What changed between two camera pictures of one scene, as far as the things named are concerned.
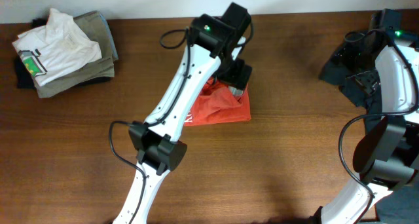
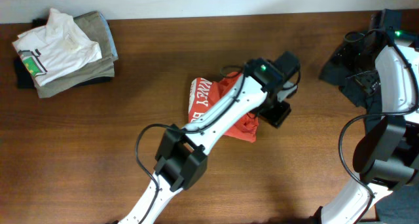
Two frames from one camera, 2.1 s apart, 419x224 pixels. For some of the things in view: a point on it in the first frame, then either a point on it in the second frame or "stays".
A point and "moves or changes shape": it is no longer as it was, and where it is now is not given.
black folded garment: [25, 79] stays
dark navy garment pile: [401, 205] stays
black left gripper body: [232, 70] → [277, 112]
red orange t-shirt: [217, 105] moves or changes shape
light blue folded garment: [111, 38] stays
